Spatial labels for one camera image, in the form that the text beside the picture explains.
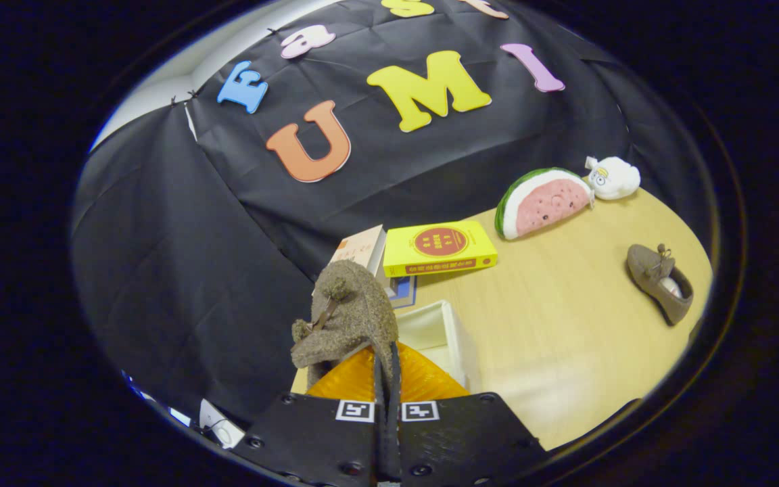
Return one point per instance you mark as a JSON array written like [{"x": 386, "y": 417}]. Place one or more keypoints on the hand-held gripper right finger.
[{"x": 464, "y": 439}]

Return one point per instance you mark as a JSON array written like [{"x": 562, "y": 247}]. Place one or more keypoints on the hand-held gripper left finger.
[{"x": 315, "y": 439}]

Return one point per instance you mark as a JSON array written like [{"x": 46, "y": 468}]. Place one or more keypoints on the cream fabric storage box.
[{"x": 430, "y": 325}]

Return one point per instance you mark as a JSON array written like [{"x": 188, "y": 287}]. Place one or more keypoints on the brown fuzzy shoe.
[
  {"x": 352, "y": 311},
  {"x": 653, "y": 274}
]

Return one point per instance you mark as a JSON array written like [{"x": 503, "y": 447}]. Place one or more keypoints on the white device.
[{"x": 220, "y": 426}]

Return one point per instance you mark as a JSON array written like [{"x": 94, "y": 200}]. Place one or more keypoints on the blue book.
[{"x": 403, "y": 291}]

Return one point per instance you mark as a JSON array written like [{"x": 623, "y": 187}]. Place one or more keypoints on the yellow book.
[{"x": 440, "y": 247}]

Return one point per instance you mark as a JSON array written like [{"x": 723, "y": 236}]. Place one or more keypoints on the beige book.
[{"x": 362, "y": 250}]

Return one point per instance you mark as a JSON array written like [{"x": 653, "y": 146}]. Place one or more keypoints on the watermelon slice plush toy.
[{"x": 541, "y": 203}]

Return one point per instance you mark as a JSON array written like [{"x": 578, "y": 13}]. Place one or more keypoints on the white plush toy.
[{"x": 616, "y": 177}]

